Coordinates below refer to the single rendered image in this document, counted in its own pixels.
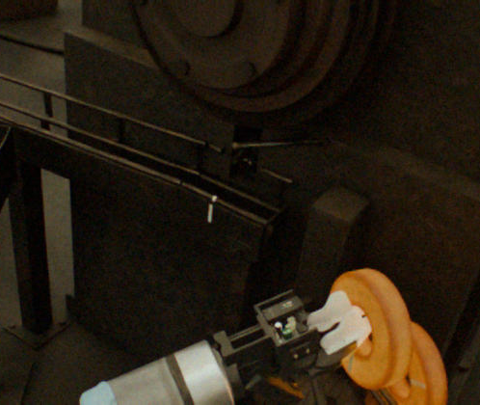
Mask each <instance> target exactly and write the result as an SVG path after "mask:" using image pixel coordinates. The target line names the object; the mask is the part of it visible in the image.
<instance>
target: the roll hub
mask: <svg viewBox="0 0 480 405"><path fill-rule="evenodd" d="M135 7H136V11H137V14H138V17H139V18H140V21H141V23H142V27H143V29H144V31H145V33H146V35H147V38H148V39H149V41H150V42H151V44H152V46H153V47H154V48H155V50H156V51H158V52H159V54H160V55H161V56H162V58H163V60H164V61H165V62H166V63H167V64H168V65H169V66H170V67H171V68H173V69H174V70H175V71H176V68H175V66H174V65H175V64H176V63H177V61H178V60H180V59H183V61H186V62H188V64H189V67H190V71H189V72H188V73H187V74H186V75H182V74H180V75H182V76H183V77H186V78H188V79H189V80H191V81H193V82H195V83H197V84H200V85H203V86H205V87H209V89H210V88H216V90H228V89H231V88H237V87H241V86H244V85H246V84H248V83H250V82H252V81H254V80H256V79H258V78H260V77H261V76H263V75H265V74H267V73H269V72H270V71H272V70H273V69H274V68H276V67H277V66H279V65H280V63H281V62H282V61H283V60H284V59H285V57H286V56H287V55H288V53H289V52H290V50H291V49H292V47H293V45H294V43H295V41H296V39H297V36H298V34H299V31H300V27H301V23H303V19H304V12H305V0H280V2H279V3H274V2H271V1H269V0H147V1H146V3H145V4H144V6H143V7H139V6H136V5H135ZM246 60H247V61H249V62H252V63H253V66H254V69H256V72H255V73H254V75H253V76H252V77H251V78H248V77H245V76H242V73H241V70H240V67H241V66H242V63H243V62H244V61H246ZM176 72H177V71H176Z"/></svg>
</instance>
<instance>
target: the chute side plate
mask: <svg viewBox="0 0 480 405"><path fill-rule="evenodd" d="M0 125H7V126H12V127H13V138H14V141H13V146H14V147H15V148H14V149H17V150H19V151H20V156H21V160H22V161H24V162H27V163H29V164H32V165H34V166H37V167H39V168H41V169H44V170H46V171H48V172H50V173H53V174H56V175H59V176H63V177H65V178H66V179H68V180H70V181H73V182H75V183H78V184H80V185H83V186H85V187H89V188H91V189H94V190H95V191H97V192H100V193H102V194H105V195H107V196H110V197H112V198H115V199H118V200H121V201H123V202H126V203H130V205H132V206H135V207H137V208H140V209H142V210H145V211H147V212H149V213H152V214H154V215H157V216H159V217H162V218H164V219H168V220H170V221H173V222H175V223H178V224H180V225H181V226H183V227H185V229H187V230H191V231H193V232H195V233H197V234H199V235H201V236H203V237H205V238H207V239H209V240H211V241H213V242H216V243H218V244H220V245H222V246H225V243H226V236H229V237H231V238H233V239H235V240H238V241H240V242H242V243H244V244H246V245H248V246H250V247H252V253H251V261H253V262H255V263H259V257H260V251H261V244H262V238H263V232H264V227H263V226H261V225H260V224H257V223H255V222H253V221H250V220H248V219H246V218H244V217H242V216H240V215H238V214H235V213H233V212H231V211H229V210H227V209H225V208H223V207H220V206H219V205H218V204H216V203H214V202H211V201H209V200H207V199H205V198H203V197H201V196H198V195H196V194H194V193H192V192H189V191H187V190H185V189H183V188H180V189H179V187H178V186H176V185H173V184H170V183H168V181H165V180H162V179H160V178H157V177H154V176H152V175H147V174H145V173H141V172H138V171H136V170H133V169H130V168H128V167H125V166H122V165H121V164H118V163H114V162H112V161H109V160H106V159H104V158H101V157H98V156H96V154H93V153H90V152H87V151H85V150H81V149H80V148H75V147H73V146H70V145H67V144H65V143H62V142H59V141H57V140H54V139H50V138H48V137H45V136H42V135H40V134H38V133H35V132H33V131H30V130H27V129H25V128H22V127H19V126H16V125H14V124H11V123H8V122H5V121H1V120H0ZM209 204H212V211H211V220H210V222H209V221H208V212H209Z"/></svg>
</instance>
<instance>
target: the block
mask: <svg viewBox="0 0 480 405"><path fill-rule="evenodd" d="M370 208H371V199H370V198H369V197H367V196H364V195H362V194H360V193H358V192H355V191H353V190H351V189H348V188H346V187H343V186H340V185H334V186H333V187H332V188H331V189H330V190H329V191H327V192H326V193H325V194H324V195H323V196H321V197H320V198H319V199H318V200H317V201H315V202H314V203H313V205H312V206H311V210H310V214H309V219H308V223H307V233H306V237H305V242H304V247H303V251H302V256H300V261H299V266H298V270H297V276H296V281H295V284H294V289H293V295H294V297H296V296H297V297H298V299H300V298H303V297H306V296H310V297H311V299H312V303H313V304H312V305H311V306H309V307H306V308H304V310H305V312H315V311H319V310H321V309H322V308H324V307H325V306H326V304H327V302H328V300H329V297H330V293H331V290H332V287H333V284H334V282H335V281H336V279H337V278H338V277H340V276H341V275H343V274H346V273H349V271H353V270H354V266H355V262H356V259H357V255H358V252H359V247H360V242H361V238H362V234H363V231H364V226H366V223H367V219H368V215H369V212H370Z"/></svg>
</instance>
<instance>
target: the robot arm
mask: <svg viewBox="0 0 480 405"><path fill-rule="evenodd" d="M283 297H285V301H284V302H282V303H280V304H276V305H274V306H272V307H270V308H268V309H266V305H267V304H269V303H272V302H274V301H276V300H279V299H281V298H283ZM253 309H254V313H255V317H257V323H258V325H255V326H252V327H251V328H249V329H246V330H244V331H242V332H240V333H237V334H235V335H232V336H229V337H227V335H226V333H225V331H221V332H220V333H217V334H215V335H214V338H215V341H216V344H215V345H213V349H212V347H211V345H209V344H208V341H207V340H202V341H200V342H198V343H195V345H193V346H191V347H188V348H185V349H183V350H180V351H178V352H176V353H173V354H171V355H170V356H168V357H166V358H163V359H159V360H157V361H155V362H152V363H150V364H146V365H144V366H142V367H140V368H137V369H135V370H132V371H129V372H127V373H125V374H122V375H121V376H119V377H116V378H114V380H113V379H112V381H109V382H107V383H105V382H102V383H100V384H98V385H97V387H95V388H93V389H91V390H89V391H86V392H84V393H83V395H82V396H81V399H80V405H235V404H234V400H233V398H234V399H235V401H236V400H238V399H240V398H242V397H245V396H246V395H245V390H244V387H245V389H246V390H248V391H250V392H255V394H257V395H259V396H261V397H263V398H265V399H268V400H270V401H272V402H274V403H276V404H279V405H297V404H298V403H299V402H302V401H303V400H304V399H305V398H304V396H303V394H302V391H300V390H301V389H302V388H300V386H299V384H298V382H297V380H302V379H306V378H308V377H309V378H310V379H311V380H313V379H315V378H316V377H318V376H321V375H325V374H328V373H331V372H333V371H335V370H337V369H338V368H339V367H340V366H341V365H342V364H343V363H344V362H345V361H347V360H348V359H349V358H350V357H351V356H352V355H353V354H354V353H355V352H356V351H357V349H358V347H359V346H360V345H361V344H362V342H363V340H364V339H365V338H366V337H367V335H369V334H370V333H371V331H372V330H371V326H370V323H369V321H368V317H366V316H365V314H364V312H363V311H362V310H361V309H360V308H358V307H356V306H354V307H352V305H351V303H350V301H349V299H348V297H347V294H346V292H345V291H341V290H338V291H335V292H333V293H332V294H331V296H330V297H329V300H328V302H327V304H326V306H325V307H324V308H322V309H321V310H317V311H315V312H305V310H304V305H303V303H302V302H300V300H299V299H298V297H297V296H296V297H294V295H293V290H292V289H290V290H288V291H286V292H283V293H282V294H281V295H280V296H276V297H274V298H272V299H269V300H267V301H265V302H262V303H260V304H258V305H254V306H253ZM319 338H321V339H320V346H321V347H322V349H321V350H320V349H319V348H318V346H317V343H318V342H319ZM242 383H243V384H242ZM243 385H244V387H243Z"/></svg>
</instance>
